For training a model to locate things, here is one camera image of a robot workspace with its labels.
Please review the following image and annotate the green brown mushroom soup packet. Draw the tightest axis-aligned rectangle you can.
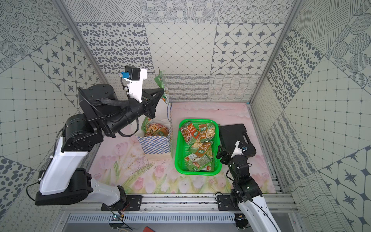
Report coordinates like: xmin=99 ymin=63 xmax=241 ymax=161
xmin=154 ymin=70 xmax=170 ymax=104

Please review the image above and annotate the red black condiment packet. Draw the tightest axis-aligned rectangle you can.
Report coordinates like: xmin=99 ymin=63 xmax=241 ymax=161
xmin=141 ymin=117 xmax=169 ymax=137

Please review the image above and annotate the blue checkered paper bag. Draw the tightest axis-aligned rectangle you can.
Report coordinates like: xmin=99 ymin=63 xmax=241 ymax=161
xmin=135 ymin=100 xmax=173 ymax=157

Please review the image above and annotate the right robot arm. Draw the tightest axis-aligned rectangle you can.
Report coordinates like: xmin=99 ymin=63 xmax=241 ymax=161
xmin=214 ymin=141 xmax=281 ymax=232

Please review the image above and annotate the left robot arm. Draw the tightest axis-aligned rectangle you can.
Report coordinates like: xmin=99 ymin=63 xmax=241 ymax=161
xmin=34 ymin=84 xmax=164 ymax=211

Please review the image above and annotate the black plastic tool case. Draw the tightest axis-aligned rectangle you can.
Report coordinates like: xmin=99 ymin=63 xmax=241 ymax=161
xmin=219 ymin=123 xmax=257 ymax=158

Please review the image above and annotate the lower mushroom soup packet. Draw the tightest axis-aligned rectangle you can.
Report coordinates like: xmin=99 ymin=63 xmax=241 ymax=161
xmin=188 ymin=140 xmax=214 ymax=159

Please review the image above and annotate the green plastic basket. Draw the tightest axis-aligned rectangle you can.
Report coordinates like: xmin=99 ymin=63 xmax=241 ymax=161
xmin=175 ymin=119 xmax=221 ymax=176

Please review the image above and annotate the mushroom soup packet in basket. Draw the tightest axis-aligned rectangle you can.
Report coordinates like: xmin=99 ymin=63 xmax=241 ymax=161
xmin=199 ymin=123 xmax=215 ymax=143

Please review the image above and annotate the red hot sour soup packet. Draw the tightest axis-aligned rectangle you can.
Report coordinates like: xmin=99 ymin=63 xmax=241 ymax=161
xmin=180 ymin=120 xmax=200 ymax=145

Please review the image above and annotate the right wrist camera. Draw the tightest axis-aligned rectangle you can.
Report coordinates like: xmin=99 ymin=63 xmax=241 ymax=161
xmin=231 ymin=141 xmax=248 ymax=158

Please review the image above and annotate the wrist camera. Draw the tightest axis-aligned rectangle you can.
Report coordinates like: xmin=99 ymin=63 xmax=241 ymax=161
xmin=231 ymin=141 xmax=248 ymax=158
xmin=120 ymin=65 xmax=147 ymax=103

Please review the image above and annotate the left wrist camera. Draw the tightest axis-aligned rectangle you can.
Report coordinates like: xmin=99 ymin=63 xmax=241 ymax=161
xmin=120 ymin=65 xmax=147 ymax=103

